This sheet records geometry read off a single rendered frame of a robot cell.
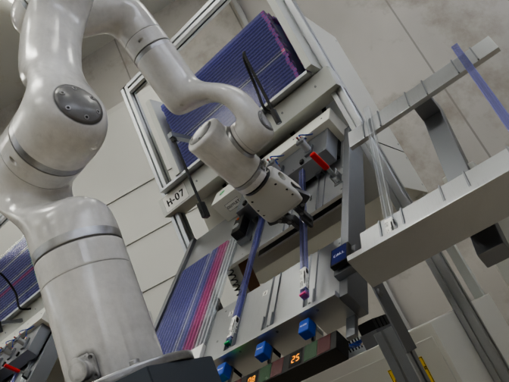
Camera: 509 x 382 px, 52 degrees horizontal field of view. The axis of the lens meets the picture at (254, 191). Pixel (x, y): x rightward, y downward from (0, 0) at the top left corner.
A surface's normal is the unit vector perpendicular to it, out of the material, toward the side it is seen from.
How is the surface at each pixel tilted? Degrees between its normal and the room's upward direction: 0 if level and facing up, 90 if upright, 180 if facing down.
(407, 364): 90
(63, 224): 89
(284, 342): 132
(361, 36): 90
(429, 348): 90
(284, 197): 142
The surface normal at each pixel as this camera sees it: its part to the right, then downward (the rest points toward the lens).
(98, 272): 0.41, -0.50
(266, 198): 0.00, 0.62
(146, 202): -0.30, -0.23
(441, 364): -0.57, -0.07
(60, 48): 0.51, -0.64
